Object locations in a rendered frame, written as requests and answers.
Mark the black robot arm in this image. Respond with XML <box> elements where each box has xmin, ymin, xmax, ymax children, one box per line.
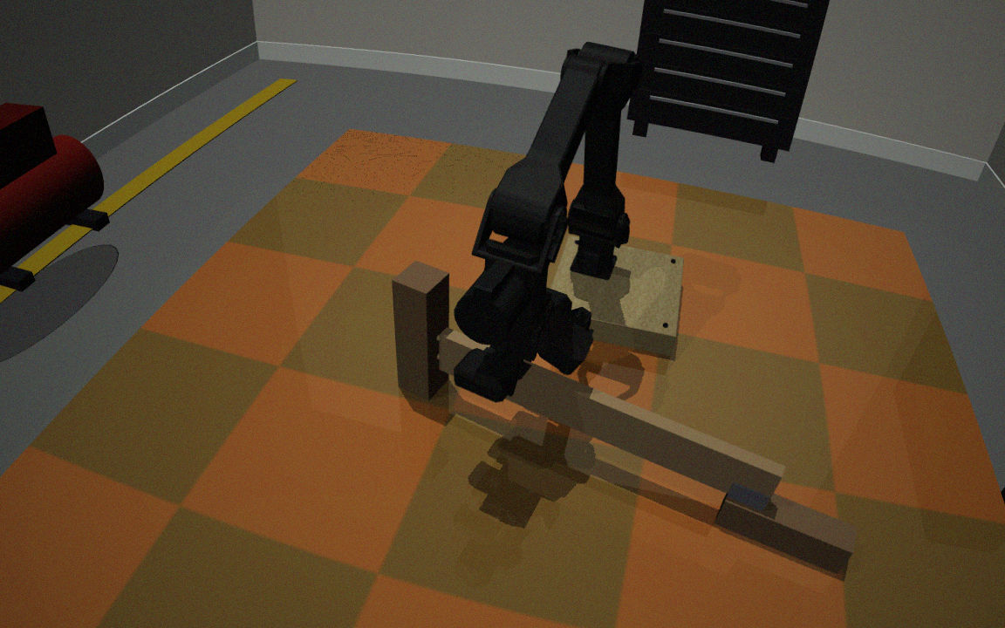
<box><xmin>454</xmin><ymin>42</ymin><xmax>642</xmax><ymax>375</ymax></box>

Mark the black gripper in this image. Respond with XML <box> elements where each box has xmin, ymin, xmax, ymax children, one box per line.
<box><xmin>454</xmin><ymin>287</ymin><xmax>572</xmax><ymax>402</ymax></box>

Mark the long brown wooden rail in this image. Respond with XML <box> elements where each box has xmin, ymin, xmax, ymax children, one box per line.
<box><xmin>439</xmin><ymin>327</ymin><xmax>785</xmax><ymax>508</ymax></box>

